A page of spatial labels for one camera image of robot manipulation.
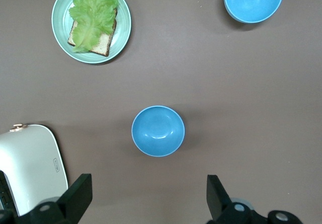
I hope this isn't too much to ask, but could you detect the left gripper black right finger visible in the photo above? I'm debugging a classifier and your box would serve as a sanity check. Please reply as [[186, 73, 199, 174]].
[[206, 175, 270, 224]]

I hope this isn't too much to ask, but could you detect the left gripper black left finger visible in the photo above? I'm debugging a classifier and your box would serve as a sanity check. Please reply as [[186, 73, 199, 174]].
[[15, 173, 93, 224]]

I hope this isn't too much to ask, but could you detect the blue bowl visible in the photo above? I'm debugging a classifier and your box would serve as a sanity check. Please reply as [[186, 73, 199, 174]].
[[131, 105, 186, 158], [223, 0, 284, 24]]

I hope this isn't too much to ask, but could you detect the white toaster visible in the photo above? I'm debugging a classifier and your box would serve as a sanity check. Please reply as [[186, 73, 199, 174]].
[[0, 123, 69, 217]]

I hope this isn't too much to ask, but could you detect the brown table cover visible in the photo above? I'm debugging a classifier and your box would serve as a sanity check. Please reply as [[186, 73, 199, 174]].
[[0, 0, 322, 224]]

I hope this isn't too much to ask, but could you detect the bread slice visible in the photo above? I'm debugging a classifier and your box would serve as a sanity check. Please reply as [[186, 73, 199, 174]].
[[66, 7, 118, 57]]

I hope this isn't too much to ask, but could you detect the pale green plate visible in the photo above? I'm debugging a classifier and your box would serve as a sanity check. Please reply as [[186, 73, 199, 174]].
[[51, 0, 132, 64]]

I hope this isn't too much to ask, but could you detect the green lettuce leaf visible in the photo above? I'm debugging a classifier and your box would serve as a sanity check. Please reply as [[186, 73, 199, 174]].
[[68, 0, 119, 53]]

